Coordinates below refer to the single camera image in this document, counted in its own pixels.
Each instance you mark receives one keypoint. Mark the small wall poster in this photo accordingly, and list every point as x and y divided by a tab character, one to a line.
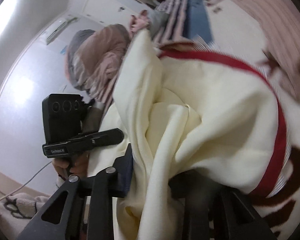
63	51

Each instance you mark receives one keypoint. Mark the white air conditioner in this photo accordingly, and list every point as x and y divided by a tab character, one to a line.
56	28

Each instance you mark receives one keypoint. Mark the striped pink bed blanket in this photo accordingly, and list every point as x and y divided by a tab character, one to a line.
190	17

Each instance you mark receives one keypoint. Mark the pink grey rolled duvet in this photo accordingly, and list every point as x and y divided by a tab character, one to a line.
93	60

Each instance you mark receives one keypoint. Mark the person's left hand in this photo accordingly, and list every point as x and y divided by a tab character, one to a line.
78	168

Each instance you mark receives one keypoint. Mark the cream sailor collar dress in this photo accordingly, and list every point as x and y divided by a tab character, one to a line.
190	129

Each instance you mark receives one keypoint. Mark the grey garment under pink pile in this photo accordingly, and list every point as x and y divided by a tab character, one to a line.
157	19

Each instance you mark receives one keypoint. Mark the pink ribbed pillow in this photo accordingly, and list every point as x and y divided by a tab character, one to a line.
280	22

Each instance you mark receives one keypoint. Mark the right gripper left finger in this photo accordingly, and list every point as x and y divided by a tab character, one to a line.
83	203

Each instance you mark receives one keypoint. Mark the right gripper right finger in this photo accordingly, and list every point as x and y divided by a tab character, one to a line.
215	211

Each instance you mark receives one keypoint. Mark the white door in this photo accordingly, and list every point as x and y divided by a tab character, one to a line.
106	12

